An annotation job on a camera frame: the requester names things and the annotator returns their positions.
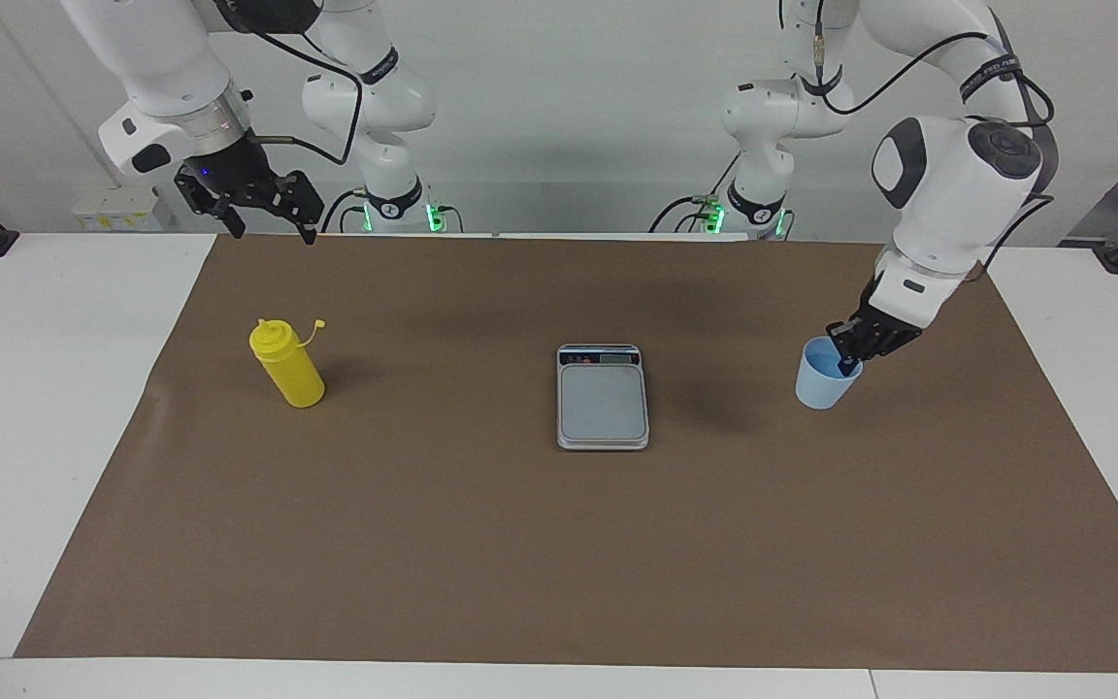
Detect white box yellow labels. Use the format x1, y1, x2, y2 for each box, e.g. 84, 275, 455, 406
72, 187, 164, 232

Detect silver digital kitchen scale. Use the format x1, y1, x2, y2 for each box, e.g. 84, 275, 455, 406
556, 343, 650, 451

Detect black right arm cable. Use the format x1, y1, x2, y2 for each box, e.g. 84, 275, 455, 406
214, 0, 366, 168

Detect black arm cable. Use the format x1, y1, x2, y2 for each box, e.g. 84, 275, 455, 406
214, 0, 366, 168
814, 0, 1057, 283

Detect yellow squeeze bottle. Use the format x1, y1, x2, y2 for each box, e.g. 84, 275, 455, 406
248, 317, 327, 409

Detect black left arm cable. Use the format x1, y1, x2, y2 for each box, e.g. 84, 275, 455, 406
814, 0, 1057, 283

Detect light blue plastic cup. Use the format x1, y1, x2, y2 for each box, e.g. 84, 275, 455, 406
796, 337, 864, 411

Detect brown paper mat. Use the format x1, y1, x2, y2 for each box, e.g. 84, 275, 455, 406
14, 233, 1118, 673

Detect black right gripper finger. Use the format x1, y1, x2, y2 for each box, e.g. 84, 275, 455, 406
265, 171, 326, 246
174, 167, 247, 241

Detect black base cable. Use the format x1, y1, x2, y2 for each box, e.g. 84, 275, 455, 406
649, 153, 744, 234
321, 187, 371, 234

